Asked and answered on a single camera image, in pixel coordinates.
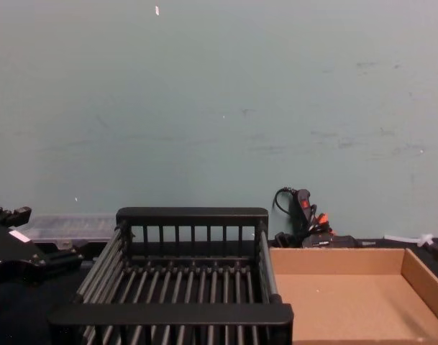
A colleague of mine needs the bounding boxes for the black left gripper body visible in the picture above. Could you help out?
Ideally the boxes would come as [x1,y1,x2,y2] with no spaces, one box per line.
[0,224,49,288]

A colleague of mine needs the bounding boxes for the clear plastic case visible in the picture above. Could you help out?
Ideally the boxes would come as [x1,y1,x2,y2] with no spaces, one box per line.
[15,214,119,252]

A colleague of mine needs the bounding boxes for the shallow brown cardboard tray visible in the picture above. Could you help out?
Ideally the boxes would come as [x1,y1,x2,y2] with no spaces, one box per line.
[268,247,438,345]

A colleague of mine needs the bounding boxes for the black rack with steel bars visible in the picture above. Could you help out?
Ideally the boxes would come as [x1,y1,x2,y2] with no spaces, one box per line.
[47,206,294,345]

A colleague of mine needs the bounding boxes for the black corded tool red switch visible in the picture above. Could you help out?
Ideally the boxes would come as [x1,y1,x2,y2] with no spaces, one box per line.
[274,186,358,249]

